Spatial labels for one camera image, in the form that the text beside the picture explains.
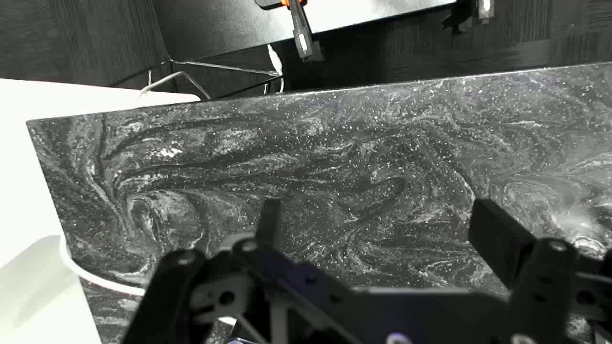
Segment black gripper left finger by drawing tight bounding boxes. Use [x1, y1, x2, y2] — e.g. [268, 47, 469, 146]
[121, 198, 283, 344]

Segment white cable at counter edge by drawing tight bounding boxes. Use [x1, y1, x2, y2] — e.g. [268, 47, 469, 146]
[60, 234, 150, 297]

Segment grey background table top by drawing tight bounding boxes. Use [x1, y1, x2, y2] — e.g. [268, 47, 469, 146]
[151, 0, 459, 60]

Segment thin grey floor cables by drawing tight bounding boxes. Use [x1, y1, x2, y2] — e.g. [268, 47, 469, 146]
[136, 55, 285, 101]

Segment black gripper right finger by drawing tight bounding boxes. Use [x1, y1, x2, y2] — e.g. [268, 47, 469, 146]
[467, 196, 612, 344]

